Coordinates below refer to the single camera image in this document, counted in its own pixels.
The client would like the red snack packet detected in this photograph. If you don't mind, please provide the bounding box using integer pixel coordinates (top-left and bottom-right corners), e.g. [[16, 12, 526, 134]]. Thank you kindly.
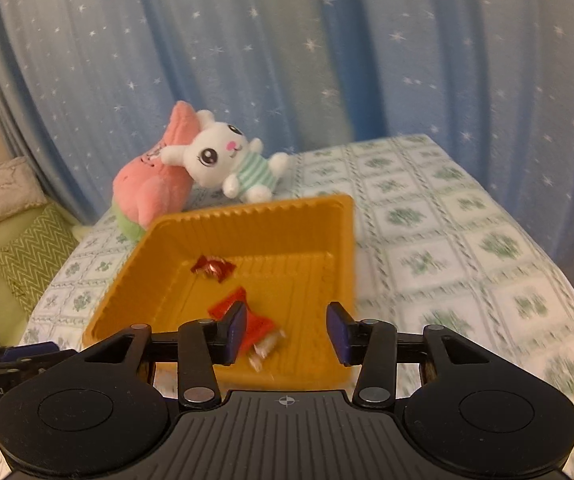
[[208, 287, 287, 372]]

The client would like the pink starfish plush toy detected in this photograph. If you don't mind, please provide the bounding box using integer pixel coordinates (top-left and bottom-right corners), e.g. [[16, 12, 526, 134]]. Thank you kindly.
[[112, 101, 203, 244]]

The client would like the blue starry curtain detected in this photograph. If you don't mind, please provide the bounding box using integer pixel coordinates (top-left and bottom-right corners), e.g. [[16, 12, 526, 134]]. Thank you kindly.
[[0, 0, 574, 321]]

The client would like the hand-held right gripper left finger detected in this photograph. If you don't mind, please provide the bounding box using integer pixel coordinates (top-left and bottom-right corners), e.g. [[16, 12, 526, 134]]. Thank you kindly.
[[74, 302, 248, 408]]

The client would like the yellow plastic tray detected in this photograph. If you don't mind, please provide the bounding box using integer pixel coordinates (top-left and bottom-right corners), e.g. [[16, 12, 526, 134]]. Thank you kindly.
[[82, 194, 357, 392]]

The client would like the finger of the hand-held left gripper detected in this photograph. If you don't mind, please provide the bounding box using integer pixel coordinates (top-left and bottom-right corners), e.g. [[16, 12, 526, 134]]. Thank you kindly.
[[0, 342, 60, 363], [0, 351, 76, 379]]

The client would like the red wrapped candy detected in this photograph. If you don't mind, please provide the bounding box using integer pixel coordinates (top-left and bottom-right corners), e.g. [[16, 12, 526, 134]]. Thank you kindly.
[[190, 255, 237, 284]]

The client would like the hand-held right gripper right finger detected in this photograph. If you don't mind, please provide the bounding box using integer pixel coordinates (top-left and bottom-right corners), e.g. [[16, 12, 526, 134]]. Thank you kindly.
[[327, 302, 507, 408]]

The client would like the green floral tablecloth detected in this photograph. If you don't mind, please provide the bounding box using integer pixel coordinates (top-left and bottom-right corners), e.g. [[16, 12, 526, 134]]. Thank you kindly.
[[0, 133, 574, 480]]

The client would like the green zigzag cushion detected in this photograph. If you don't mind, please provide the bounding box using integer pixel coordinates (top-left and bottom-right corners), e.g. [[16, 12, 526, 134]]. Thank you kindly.
[[0, 202, 80, 319]]

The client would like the white rabbit plush toy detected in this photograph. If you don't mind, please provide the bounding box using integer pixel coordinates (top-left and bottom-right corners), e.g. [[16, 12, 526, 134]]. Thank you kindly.
[[161, 110, 290, 204]]

